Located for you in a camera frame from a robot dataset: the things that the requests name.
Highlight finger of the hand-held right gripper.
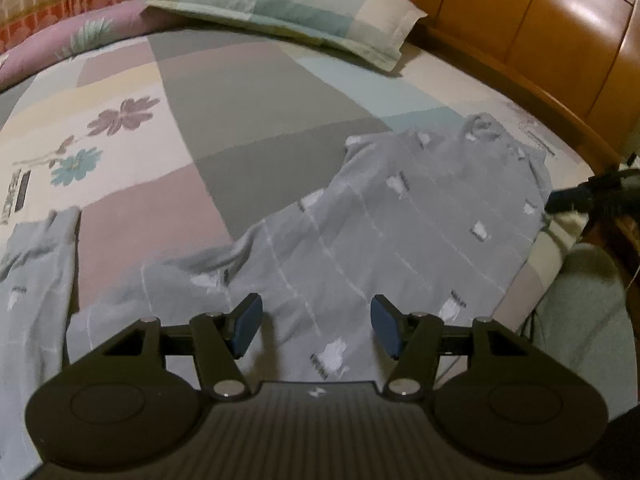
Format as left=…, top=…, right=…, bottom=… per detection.
left=545, top=176, right=599, bottom=214

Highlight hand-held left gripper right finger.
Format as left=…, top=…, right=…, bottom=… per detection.
left=370, top=294, right=548, bottom=402

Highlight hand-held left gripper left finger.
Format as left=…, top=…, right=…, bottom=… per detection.
left=82, top=293, right=264, bottom=402

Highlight grey printed pants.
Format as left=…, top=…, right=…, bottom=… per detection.
left=0, top=112, right=556, bottom=411

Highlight person's leg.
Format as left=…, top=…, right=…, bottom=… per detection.
left=520, top=242, right=631, bottom=386

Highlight wooden headboard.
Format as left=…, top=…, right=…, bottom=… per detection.
left=345, top=0, right=640, bottom=176

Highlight pastel checked pillow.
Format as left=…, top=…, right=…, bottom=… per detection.
left=145, top=0, right=428, bottom=73

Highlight purple floral quilt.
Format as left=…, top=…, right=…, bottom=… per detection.
left=0, top=0, right=186, bottom=91

